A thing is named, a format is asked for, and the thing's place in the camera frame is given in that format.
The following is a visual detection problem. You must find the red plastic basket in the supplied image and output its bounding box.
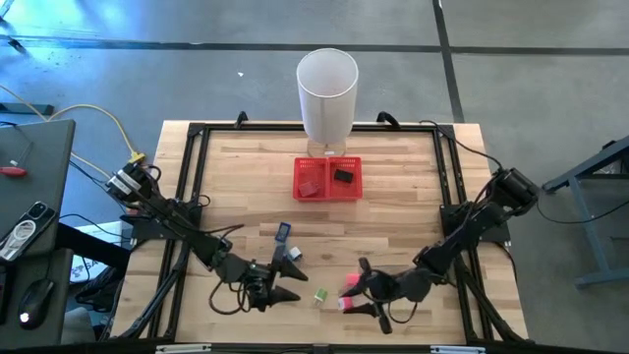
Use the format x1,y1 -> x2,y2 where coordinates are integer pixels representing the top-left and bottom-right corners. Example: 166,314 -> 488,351
293,156 -> 329,203
326,156 -> 365,202

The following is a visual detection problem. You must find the red handled screwdriver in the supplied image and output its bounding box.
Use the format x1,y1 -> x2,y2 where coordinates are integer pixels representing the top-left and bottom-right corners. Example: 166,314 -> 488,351
0,141 -> 34,178

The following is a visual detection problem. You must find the black bar on floor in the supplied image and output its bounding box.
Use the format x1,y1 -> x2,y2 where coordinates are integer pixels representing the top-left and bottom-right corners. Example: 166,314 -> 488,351
0,101 -> 55,117

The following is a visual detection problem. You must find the black computer mouse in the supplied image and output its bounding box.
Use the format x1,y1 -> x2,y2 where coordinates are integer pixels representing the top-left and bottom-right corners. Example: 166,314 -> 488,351
18,277 -> 56,330

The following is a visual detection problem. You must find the black floor cable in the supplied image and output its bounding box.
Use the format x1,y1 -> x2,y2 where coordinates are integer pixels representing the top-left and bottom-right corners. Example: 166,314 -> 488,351
535,199 -> 629,225

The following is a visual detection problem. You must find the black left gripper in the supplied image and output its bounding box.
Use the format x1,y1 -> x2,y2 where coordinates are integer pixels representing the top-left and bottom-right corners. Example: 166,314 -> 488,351
215,253 -> 310,312

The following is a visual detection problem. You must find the blue grey table stand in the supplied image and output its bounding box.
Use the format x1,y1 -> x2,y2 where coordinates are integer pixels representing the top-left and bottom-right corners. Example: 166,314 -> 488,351
540,135 -> 629,289

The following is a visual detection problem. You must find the black smartphone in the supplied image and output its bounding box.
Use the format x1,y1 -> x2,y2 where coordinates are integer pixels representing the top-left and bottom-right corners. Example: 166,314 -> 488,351
0,200 -> 58,262

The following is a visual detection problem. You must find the white printed carton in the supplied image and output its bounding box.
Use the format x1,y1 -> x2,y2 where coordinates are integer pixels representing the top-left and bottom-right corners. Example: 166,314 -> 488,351
71,220 -> 124,284

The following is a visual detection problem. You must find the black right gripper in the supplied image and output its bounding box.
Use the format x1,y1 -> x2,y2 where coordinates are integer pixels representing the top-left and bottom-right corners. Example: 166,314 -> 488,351
342,257 -> 433,335

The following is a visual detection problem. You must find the white cylindrical table lamp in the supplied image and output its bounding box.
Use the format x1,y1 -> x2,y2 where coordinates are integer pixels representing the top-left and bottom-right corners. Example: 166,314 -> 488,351
296,47 -> 360,158

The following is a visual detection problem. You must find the grey side desk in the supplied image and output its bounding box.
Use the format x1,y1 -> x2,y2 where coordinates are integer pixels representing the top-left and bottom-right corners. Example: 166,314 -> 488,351
0,118 -> 78,354

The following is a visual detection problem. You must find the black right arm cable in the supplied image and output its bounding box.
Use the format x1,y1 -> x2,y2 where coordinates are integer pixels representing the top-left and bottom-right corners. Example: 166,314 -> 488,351
420,119 -> 502,171

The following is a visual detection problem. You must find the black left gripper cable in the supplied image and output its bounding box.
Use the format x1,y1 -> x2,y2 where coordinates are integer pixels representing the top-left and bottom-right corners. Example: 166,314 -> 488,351
208,279 -> 252,316

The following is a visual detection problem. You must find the yellow power cable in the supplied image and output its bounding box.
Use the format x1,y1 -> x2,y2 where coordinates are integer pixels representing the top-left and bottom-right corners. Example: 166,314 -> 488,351
0,84 -> 147,181

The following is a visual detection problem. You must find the blue cased digital display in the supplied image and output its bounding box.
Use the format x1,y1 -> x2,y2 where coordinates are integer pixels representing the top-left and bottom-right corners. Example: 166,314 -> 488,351
272,221 -> 293,262

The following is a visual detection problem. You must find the silver frame bracket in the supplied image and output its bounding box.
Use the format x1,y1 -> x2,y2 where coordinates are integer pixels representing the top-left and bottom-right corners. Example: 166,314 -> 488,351
155,343 -> 212,354
430,345 -> 487,354

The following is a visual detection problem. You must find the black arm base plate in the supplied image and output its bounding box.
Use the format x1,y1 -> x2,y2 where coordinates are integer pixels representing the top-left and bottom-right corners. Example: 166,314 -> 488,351
130,215 -> 198,242
439,204 -> 512,246

